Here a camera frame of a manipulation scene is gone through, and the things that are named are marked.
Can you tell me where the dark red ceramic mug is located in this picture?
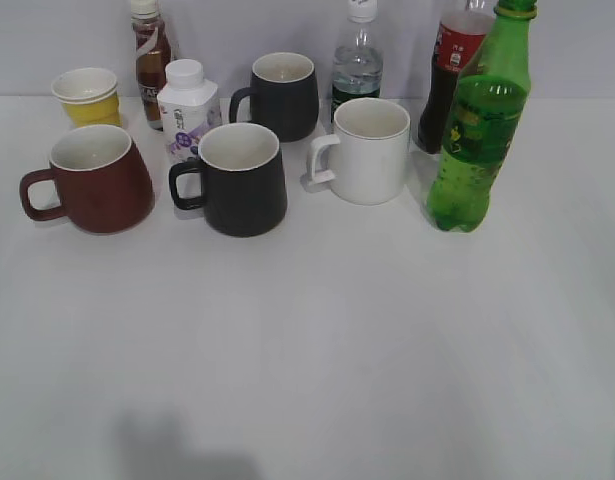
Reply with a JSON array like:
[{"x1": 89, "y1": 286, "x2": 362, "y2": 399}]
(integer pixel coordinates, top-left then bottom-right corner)
[{"x1": 19, "y1": 124, "x2": 155, "y2": 234}]

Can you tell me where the green plastic soda bottle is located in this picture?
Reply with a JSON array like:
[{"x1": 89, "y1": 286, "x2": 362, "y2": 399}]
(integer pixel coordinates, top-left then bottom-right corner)
[{"x1": 426, "y1": 0, "x2": 537, "y2": 232}]

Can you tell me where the yellow paper cup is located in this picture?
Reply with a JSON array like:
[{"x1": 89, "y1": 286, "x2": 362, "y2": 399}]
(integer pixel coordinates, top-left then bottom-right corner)
[{"x1": 51, "y1": 67, "x2": 122, "y2": 127}]

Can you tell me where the black mug front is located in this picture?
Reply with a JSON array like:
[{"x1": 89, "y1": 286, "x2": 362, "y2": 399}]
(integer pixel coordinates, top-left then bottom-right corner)
[{"x1": 168, "y1": 122, "x2": 288, "y2": 237}]

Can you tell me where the white ceramic mug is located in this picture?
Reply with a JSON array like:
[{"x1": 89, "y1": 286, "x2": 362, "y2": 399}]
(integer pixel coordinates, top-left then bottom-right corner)
[{"x1": 306, "y1": 98, "x2": 411, "y2": 205}]

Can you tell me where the dark grey mug rear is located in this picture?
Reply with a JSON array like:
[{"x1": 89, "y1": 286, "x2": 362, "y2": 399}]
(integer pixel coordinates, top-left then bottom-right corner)
[{"x1": 229, "y1": 52, "x2": 319, "y2": 143}]

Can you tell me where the clear water bottle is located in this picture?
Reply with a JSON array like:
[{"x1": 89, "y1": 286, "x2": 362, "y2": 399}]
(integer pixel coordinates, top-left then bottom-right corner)
[{"x1": 331, "y1": 0, "x2": 383, "y2": 117}]

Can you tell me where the white milk drink bottle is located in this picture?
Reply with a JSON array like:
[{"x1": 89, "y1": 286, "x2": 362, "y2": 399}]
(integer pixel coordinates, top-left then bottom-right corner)
[{"x1": 157, "y1": 59, "x2": 222, "y2": 162}]

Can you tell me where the brown tea bottle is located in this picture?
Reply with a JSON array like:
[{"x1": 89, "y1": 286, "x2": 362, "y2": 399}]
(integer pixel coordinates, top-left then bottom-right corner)
[{"x1": 130, "y1": 0, "x2": 172, "y2": 131}]

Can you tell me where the cola bottle red label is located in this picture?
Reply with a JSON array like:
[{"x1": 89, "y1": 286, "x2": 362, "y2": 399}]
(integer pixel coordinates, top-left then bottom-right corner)
[{"x1": 418, "y1": 1, "x2": 494, "y2": 154}]

